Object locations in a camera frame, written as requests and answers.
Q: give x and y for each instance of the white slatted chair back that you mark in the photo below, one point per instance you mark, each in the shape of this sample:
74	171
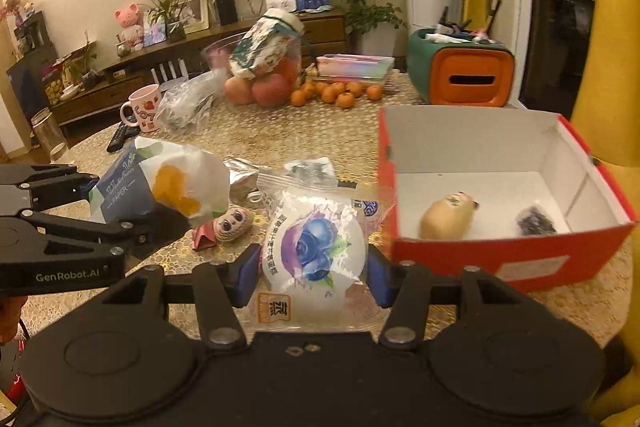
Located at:
169	71

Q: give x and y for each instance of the silver foil packet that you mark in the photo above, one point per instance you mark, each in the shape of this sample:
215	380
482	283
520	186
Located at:
242	182

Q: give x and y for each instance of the glass jar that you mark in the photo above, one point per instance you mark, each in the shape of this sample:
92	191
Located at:
49	134

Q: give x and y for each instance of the blueberry snack packet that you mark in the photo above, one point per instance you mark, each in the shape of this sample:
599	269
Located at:
312	247

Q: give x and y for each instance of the patterned gift bag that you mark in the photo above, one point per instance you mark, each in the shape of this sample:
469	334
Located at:
265	42

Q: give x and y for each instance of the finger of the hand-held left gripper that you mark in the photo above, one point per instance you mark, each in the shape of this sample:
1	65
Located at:
55	187
125	234

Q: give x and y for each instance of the yellow chair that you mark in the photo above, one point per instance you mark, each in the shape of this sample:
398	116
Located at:
612	57

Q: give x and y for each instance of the clear plastic container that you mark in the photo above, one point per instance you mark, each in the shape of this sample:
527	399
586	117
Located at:
217	57

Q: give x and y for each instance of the lace-covered desktop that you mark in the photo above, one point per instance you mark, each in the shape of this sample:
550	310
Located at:
325	132

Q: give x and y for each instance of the small black bundle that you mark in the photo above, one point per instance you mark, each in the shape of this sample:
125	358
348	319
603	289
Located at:
536	221

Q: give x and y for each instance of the white photo frame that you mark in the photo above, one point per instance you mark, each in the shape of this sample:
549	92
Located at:
192	13

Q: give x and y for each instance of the person's left hand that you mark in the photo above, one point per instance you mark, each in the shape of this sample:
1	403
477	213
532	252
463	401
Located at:
9	319

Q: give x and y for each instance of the tan snack in box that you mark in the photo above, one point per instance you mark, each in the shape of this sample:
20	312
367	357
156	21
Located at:
445	217

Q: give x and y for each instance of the crumpled clear plastic bag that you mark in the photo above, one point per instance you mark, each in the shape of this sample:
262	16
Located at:
187	104

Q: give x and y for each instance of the pile of tangerines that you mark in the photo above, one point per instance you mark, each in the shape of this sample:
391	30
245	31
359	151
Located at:
330	93

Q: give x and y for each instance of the pink artificial flowers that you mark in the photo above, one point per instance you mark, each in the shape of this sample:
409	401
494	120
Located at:
11	7

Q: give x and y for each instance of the small red packet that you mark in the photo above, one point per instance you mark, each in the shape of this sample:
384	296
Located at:
204	238

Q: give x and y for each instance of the wooden television cabinet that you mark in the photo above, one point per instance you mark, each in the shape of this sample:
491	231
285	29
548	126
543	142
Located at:
90	94

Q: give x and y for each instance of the orange green desk organizer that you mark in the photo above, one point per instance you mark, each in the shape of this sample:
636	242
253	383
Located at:
465	74

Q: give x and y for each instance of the red apple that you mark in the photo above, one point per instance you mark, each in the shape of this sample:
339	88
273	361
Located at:
237	89
272	93

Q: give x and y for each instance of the pink mug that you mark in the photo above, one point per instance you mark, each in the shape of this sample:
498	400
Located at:
145	107

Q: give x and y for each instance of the red cardboard box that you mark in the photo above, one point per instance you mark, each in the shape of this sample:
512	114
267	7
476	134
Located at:
500	257

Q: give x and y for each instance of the white blue tissue pack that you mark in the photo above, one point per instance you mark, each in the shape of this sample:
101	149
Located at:
150	177

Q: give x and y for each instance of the black speaker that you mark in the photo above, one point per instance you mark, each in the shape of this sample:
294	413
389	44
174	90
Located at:
226	9

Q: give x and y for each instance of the writing brush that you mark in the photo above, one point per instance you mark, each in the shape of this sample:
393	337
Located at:
495	14

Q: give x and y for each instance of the small potted grass plant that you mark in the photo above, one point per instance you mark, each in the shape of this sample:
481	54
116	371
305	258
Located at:
172	22

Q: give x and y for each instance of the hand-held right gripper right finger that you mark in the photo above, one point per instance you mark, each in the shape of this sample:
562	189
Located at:
377	279

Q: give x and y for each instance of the small picture card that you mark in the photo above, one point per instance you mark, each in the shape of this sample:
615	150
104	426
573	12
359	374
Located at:
155	31

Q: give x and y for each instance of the pink pig plush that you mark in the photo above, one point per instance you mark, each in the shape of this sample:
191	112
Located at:
129	27

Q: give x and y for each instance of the dark side cabinet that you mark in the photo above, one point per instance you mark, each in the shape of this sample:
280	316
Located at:
27	92

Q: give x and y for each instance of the glass balcony door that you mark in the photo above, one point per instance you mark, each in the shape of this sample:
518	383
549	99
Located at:
560	7

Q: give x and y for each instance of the bushy green potted plant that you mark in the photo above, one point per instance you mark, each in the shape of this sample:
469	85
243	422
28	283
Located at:
367	9

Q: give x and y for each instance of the black remote control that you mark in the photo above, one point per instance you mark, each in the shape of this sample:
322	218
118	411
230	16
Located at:
121	138

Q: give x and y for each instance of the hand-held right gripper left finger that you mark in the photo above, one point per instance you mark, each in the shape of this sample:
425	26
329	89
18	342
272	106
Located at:
246	279

